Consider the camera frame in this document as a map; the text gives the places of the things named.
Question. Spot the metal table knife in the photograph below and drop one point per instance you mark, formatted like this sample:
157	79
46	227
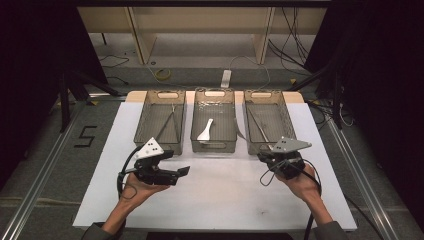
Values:
256	121

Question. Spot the person's left hand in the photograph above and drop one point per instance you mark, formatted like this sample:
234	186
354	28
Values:
140	191

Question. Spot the person's right hand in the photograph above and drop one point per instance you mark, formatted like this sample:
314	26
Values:
305	186

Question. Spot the black metal stand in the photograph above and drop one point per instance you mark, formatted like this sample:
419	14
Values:
336	100
65	100

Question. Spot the black curtain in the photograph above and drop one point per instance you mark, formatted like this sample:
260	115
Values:
30	66
383	83

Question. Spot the aluminium floor rail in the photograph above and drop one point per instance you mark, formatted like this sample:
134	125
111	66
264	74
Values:
361	176
36	186

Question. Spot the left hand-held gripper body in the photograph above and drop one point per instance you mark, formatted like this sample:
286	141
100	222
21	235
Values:
153	175

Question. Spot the clear grey plastic basket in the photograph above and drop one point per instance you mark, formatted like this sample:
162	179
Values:
268	125
161	125
214	123

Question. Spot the white ceramic spoon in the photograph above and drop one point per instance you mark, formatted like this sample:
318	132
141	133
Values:
204	135

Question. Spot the metal chopstick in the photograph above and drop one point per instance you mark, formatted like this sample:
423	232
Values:
164	128
176	125

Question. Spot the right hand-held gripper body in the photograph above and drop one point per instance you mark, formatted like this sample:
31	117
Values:
288	165

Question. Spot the beige wooden shelf unit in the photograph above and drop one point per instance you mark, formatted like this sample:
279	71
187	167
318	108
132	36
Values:
200	20

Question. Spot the white power strip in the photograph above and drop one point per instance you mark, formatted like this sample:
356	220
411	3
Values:
226	78

